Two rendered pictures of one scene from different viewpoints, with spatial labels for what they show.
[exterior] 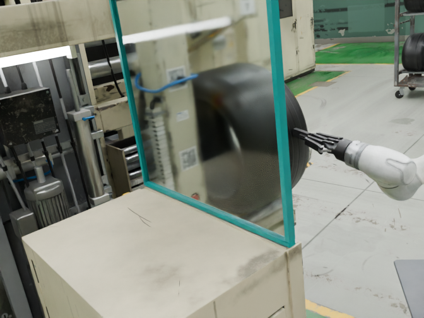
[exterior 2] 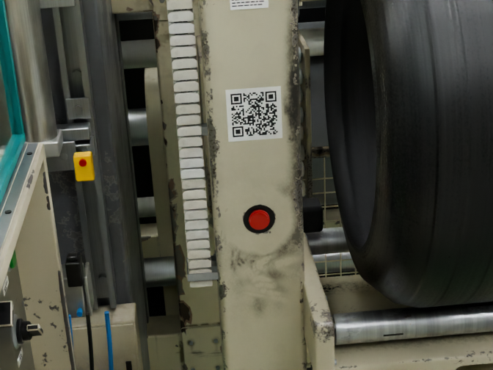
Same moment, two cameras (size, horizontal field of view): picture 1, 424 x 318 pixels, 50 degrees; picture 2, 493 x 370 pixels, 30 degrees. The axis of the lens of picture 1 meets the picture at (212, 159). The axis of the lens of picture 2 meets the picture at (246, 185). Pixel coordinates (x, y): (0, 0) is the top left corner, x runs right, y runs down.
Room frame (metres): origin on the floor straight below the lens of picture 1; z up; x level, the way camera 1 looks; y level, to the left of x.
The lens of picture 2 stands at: (0.55, -0.58, 1.63)
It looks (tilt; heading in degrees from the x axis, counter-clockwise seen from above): 24 degrees down; 34
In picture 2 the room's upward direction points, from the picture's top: 3 degrees counter-clockwise
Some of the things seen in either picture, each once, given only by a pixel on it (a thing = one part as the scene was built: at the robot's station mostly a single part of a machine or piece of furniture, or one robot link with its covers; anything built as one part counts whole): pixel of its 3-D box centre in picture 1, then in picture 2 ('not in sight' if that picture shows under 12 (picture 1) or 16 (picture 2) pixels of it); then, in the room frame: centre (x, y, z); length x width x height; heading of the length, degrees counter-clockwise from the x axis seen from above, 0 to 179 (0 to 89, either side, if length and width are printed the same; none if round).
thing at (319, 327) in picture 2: not in sight; (307, 283); (1.65, 0.07, 0.90); 0.40 x 0.03 x 0.10; 38
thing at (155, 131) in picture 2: not in sight; (172, 230); (2.17, 0.75, 0.61); 0.33 x 0.06 x 0.86; 38
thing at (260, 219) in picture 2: not in sight; (259, 218); (1.54, 0.08, 1.06); 0.03 x 0.02 x 0.03; 128
